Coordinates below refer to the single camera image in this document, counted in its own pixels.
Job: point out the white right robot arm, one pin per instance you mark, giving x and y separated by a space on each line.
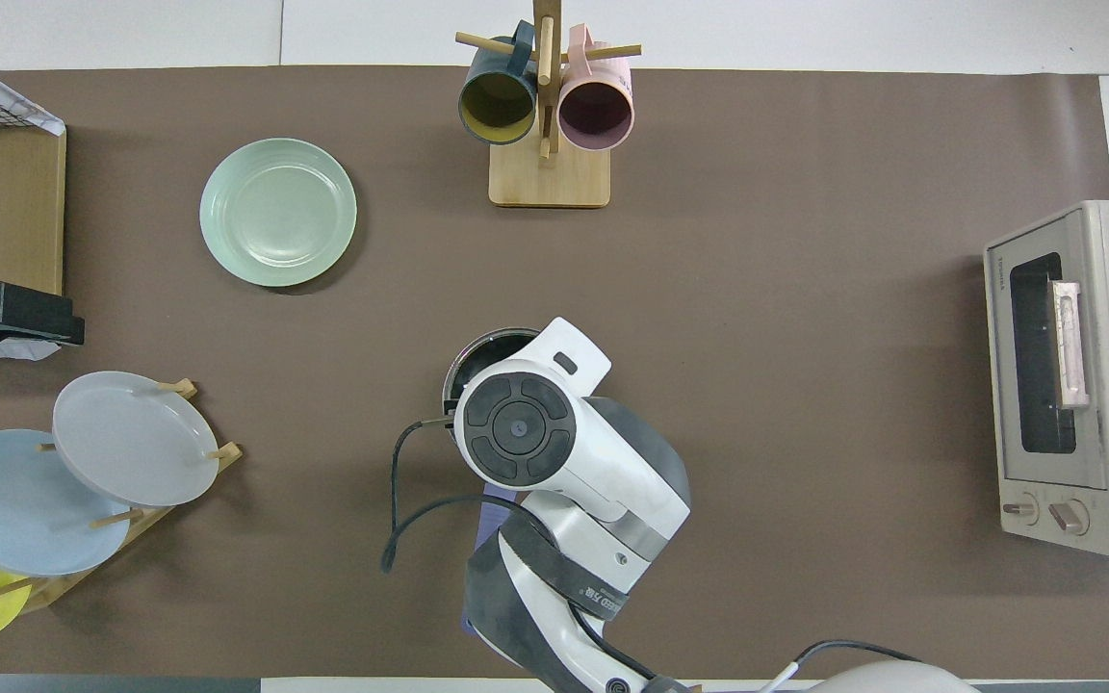
603 462

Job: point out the grey plate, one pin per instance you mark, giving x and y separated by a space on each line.
131 438

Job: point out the light blue plate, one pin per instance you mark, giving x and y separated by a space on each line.
15 505

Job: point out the wooden plate rack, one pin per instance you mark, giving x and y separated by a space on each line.
155 520

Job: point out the pale green plate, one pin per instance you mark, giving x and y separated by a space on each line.
277 212

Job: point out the wooden shelf with basket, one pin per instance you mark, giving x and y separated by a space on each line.
15 212

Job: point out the dark blue mug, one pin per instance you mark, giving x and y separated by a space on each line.
497 101

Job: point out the wooden mug tree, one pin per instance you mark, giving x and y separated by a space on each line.
547 178

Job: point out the pink mug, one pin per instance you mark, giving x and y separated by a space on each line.
596 111

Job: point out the brown paper table mat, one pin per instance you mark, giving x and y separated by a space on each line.
805 289

